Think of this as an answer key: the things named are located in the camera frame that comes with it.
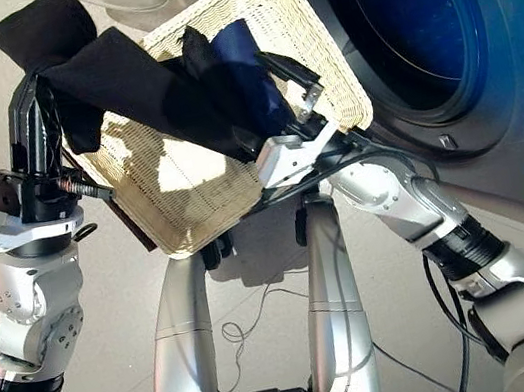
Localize black garment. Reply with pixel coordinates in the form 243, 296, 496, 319
0, 0, 301, 204

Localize pale woven basket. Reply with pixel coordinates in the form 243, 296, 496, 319
39, 0, 395, 277

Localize grey washing machine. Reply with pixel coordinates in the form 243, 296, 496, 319
176, 0, 524, 324

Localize navy blue garment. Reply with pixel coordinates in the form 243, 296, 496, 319
209, 12, 300, 145

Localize silver robot leg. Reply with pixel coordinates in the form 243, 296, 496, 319
127, 251, 229, 392
280, 185, 383, 392

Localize thin floor wire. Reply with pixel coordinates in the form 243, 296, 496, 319
197, 276, 325, 392

